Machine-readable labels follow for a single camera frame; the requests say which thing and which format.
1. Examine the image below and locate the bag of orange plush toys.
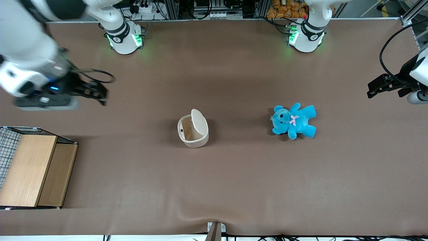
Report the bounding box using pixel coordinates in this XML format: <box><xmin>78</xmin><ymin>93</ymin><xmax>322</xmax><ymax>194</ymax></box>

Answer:
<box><xmin>266</xmin><ymin>0</ymin><xmax>308</xmax><ymax>19</ymax></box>

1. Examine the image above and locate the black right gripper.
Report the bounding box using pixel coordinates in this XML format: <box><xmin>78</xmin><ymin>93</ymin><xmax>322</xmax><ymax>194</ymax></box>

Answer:
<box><xmin>40</xmin><ymin>71</ymin><xmax>108</xmax><ymax>106</ymax></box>

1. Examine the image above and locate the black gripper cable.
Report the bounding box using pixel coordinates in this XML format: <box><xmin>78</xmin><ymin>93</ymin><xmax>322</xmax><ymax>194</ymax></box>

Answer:
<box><xmin>379</xmin><ymin>19</ymin><xmax>428</xmax><ymax>85</ymax></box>
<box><xmin>71</xmin><ymin>68</ymin><xmax>116</xmax><ymax>84</ymax></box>

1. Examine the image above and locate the white power strip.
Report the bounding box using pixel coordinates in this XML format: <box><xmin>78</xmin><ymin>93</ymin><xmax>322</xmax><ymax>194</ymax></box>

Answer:
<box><xmin>133</xmin><ymin>3</ymin><xmax>162</xmax><ymax>14</ymax></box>

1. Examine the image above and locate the wooden shelf with wire mesh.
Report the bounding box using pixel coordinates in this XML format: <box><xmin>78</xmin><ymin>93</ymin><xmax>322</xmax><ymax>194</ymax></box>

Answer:
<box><xmin>0</xmin><ymin>126</ymin><xmax>79</xmax><ymax>210</ymax></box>

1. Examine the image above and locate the brown table mat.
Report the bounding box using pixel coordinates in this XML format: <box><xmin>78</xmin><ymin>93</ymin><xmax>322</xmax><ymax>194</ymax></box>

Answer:
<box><xmin>0</xmin><ymin>18</ymin><xmax>428</xmax><ymax>237</ymax></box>

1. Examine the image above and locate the white terminal block strip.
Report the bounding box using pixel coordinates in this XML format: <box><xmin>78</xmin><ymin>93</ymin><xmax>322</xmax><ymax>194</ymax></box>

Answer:
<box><xmin>207</xmin><ymin>11</ymin><xmax>243</xmax><ymax>19</ymax></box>

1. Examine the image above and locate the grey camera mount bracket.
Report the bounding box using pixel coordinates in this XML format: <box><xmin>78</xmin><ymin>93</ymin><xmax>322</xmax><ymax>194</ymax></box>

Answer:
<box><xmin>205</xmin><ymin>222</ymin><xmax>226</xmax><ymax>241</ymax></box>

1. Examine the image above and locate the white lidded trash can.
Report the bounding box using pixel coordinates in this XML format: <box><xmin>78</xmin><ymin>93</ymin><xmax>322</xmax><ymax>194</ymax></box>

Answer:
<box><xmin>177</xmin><ymin>108</ymin><xmax>210</xmax><ymax>149</ymax></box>

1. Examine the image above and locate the aluminium frame post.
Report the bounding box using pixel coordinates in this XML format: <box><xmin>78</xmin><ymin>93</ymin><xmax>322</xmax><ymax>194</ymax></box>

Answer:
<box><xmin>399</xmin><ymin>0</ymin><xmax>428</xmax><ymax>28</ymax></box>

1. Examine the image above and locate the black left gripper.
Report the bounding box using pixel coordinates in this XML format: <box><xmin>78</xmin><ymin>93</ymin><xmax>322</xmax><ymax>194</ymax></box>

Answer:
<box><xmin>367</xmin><ymin>54</ymin><xmax>420</xmax><ymax>99</ymax></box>

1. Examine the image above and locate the blue teddy bear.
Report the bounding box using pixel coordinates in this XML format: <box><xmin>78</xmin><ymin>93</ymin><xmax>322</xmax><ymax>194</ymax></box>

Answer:
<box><xmin>271</xmin><ymin>103</ymin><xmax>317</xmax><ymax>140</ymax></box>

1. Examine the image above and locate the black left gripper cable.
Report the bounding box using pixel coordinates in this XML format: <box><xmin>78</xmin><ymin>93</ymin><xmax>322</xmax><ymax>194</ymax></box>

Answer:
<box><xmin>379</xmin><ymin>19</ymin><xmax>428</xmax><ymax>85</ymax></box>

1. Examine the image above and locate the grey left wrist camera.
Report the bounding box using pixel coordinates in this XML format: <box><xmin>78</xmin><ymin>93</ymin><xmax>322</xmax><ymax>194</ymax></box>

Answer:
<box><xmin>407</xmin><ymin>90</ymin><xmax>428</xmax><ymax>105</ymax></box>

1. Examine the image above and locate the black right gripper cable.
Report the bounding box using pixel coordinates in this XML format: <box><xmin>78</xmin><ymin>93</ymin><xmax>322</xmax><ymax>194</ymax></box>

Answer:
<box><xmin>71</xmin><ymin>68</ymin><xmax>116</xmax><ymax>84</ymax></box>

